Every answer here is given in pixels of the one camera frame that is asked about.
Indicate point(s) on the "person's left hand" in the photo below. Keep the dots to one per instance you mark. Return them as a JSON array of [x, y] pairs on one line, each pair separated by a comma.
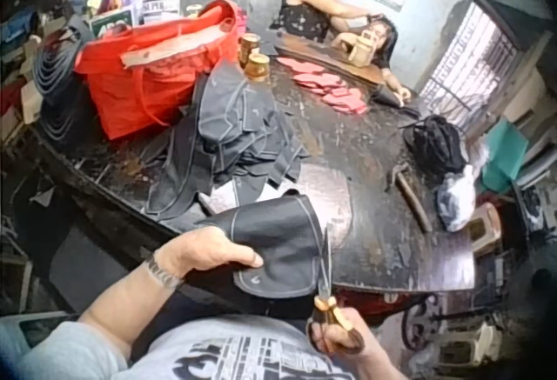
[[196, 254]]

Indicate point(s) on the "person's right hand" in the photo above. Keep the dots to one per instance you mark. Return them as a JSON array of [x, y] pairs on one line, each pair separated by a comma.
[[352, 354]]

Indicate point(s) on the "person's right fingers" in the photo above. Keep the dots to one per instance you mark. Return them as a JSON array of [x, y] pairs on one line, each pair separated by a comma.
[[337, 335]]

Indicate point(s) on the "dark denim stitched piece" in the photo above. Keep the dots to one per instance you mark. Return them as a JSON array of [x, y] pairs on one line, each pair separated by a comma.
[[278, 241]]

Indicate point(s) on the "white plastic bag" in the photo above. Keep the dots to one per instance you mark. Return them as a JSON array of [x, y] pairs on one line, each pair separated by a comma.
[[457, 202]]

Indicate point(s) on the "beige plastic stool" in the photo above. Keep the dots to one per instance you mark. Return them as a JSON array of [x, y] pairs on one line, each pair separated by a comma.
[[485, 228]]

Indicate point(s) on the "black plastic bag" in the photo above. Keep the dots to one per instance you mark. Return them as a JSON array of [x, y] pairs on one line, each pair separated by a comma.
[[435, 145]]

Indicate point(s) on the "pile of dark denim pieces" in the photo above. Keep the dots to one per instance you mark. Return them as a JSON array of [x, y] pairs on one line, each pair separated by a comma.
[[235, 136]]

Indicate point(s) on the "black cloth piece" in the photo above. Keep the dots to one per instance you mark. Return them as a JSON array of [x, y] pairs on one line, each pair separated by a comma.
[[393, 104]]

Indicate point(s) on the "pile of pink cut pieces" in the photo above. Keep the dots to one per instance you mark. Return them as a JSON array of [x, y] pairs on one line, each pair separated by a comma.
[[330, 88]]

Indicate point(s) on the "wooden board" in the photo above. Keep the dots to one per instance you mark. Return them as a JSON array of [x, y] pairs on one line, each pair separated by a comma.
[[322, 56]]

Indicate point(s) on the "wooden mug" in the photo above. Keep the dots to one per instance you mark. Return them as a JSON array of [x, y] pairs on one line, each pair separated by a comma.
[[362, 49]]

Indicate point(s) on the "window metal grille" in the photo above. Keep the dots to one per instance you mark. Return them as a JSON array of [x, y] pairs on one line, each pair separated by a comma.
[[470, 67]]

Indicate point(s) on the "red fabric bag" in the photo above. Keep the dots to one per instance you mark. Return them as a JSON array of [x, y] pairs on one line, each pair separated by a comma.
[[143, 80]]

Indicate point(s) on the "brown cardboard strip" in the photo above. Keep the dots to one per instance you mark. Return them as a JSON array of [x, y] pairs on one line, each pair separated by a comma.
[[174, 47]]

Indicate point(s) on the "stack of black rubber strips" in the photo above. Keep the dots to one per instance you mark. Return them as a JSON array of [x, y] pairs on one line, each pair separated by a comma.
[[61, 93]]

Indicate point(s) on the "white cardboard box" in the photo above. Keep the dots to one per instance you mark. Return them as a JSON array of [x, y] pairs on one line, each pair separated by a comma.
[[163, 6]]

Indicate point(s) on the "green cardboard box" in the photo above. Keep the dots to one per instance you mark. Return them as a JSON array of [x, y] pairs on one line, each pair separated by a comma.
[[111, 21]]

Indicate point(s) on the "purple cardboard box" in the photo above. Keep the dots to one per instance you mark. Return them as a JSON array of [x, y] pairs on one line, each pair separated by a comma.
[[119, 1]]

